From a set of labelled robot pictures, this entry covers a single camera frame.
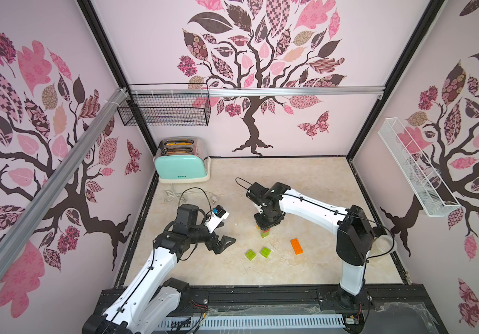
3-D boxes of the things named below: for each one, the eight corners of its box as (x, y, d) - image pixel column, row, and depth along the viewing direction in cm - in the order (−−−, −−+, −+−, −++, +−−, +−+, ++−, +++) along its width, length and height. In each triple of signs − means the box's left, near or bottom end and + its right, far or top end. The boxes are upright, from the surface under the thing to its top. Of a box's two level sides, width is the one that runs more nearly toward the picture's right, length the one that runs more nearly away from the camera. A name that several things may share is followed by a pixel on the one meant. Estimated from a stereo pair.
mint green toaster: (162, 183, 112) (150, 159, 97) (170, 161, 123) (160, 136, 108) (208, 183, 111) (203, 159, 97) (212, 161, 123) (207, 136, 108)
